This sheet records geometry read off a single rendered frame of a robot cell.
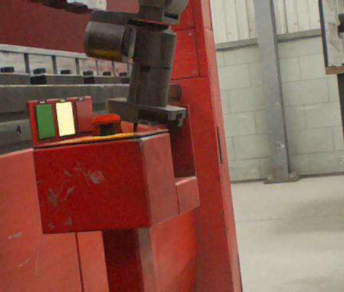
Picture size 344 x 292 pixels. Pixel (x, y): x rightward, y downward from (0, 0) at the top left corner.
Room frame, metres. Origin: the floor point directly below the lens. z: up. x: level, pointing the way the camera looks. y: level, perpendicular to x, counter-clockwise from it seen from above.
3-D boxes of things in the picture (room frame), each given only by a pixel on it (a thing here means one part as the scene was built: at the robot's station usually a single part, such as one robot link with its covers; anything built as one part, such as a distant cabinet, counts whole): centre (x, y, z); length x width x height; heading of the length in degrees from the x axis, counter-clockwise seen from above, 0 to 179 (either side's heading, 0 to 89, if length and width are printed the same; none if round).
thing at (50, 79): (2.12, 0.12, 0.89); 0.30 x 0.05 x 0.03; 166
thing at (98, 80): (2.50, 0.02, 0.89); 0.30 x 0.05 x 0.03; 166
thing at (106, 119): (1.28, 0.01, 0.79); 0.04 x 0.04 x 0.04
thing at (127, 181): (1.32, 0.00, 0.75); 0.20 x 0.16 x 0.18; 156
